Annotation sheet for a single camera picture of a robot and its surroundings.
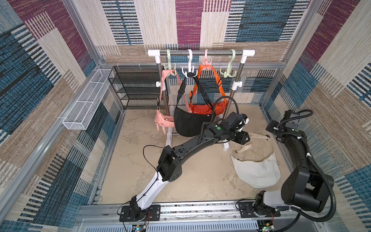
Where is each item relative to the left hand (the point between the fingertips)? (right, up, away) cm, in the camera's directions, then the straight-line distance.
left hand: (248, 138), depth 78 cm
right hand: (+20, +4, +7) cm, 21 cm away
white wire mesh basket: (-99, +15, +16) cm, 102 cm away
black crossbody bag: (-32, +8, +13) cm, 36 cm away
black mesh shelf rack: (-70, +35, +31) cm, 84 cm away
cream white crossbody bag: (+8, -15, +7) cm, 18 cm away
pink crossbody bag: (-47, +10, +7) cm, 49 cm away
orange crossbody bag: (-16, +17, +13) cm, 27 cm away
